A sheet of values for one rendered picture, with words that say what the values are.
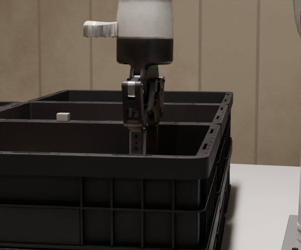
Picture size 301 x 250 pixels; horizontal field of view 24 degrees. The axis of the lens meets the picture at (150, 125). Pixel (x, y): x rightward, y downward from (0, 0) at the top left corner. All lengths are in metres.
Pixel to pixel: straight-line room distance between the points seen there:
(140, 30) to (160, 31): 0.03
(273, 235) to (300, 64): 1.48
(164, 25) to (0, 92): 2.16
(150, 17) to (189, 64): 1.88
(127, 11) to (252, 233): 0.57
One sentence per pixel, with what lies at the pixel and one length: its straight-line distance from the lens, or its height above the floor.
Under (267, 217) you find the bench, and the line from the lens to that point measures 1.47.
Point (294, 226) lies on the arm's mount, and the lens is 1.02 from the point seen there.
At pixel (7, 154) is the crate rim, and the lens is 0.82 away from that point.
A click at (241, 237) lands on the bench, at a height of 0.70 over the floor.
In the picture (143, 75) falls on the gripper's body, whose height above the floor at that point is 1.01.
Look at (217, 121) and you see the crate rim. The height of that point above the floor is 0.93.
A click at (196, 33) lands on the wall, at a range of 2.79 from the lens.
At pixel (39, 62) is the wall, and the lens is 2.98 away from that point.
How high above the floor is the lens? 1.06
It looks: 7 degrees down
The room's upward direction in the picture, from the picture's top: straight up
